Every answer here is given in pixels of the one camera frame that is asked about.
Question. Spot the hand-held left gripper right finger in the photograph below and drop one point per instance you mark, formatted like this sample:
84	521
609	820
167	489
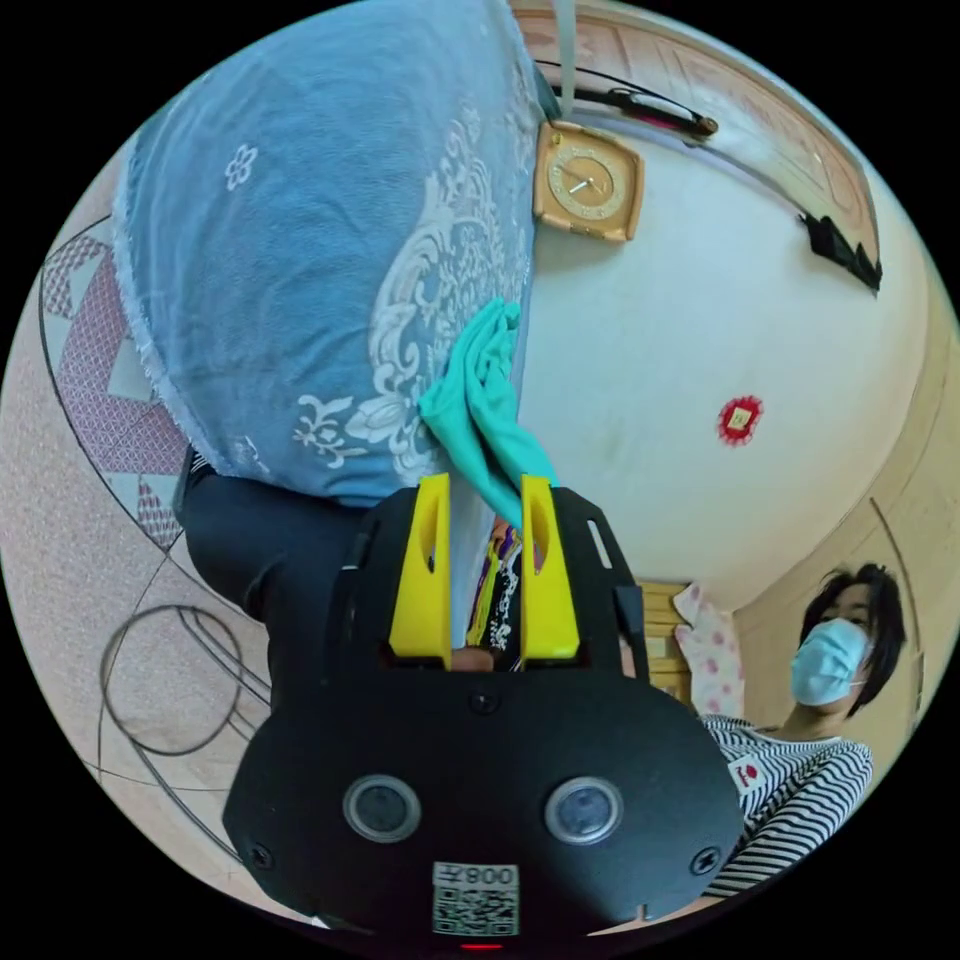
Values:
546	600

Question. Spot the person's body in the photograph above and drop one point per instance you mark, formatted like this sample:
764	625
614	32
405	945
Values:
810	787

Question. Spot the red round wall ornament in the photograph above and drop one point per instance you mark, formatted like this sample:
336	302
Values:
739	421

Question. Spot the white pillow with pink dots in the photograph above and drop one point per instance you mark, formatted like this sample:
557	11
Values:
711	652

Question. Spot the black garment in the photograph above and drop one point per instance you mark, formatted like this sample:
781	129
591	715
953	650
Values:
255	532

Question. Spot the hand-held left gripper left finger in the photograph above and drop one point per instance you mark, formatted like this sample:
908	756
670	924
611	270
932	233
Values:
421	585

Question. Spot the square orange wall clock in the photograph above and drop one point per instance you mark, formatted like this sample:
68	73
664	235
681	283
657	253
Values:
589	184

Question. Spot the green patterned long-sleeve shirt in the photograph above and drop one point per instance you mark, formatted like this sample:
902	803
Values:
480	390

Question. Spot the bed with pink mat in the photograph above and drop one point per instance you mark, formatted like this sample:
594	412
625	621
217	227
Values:
60	570

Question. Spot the blue blanket with white flowers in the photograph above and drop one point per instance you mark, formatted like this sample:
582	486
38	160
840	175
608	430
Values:
300	262

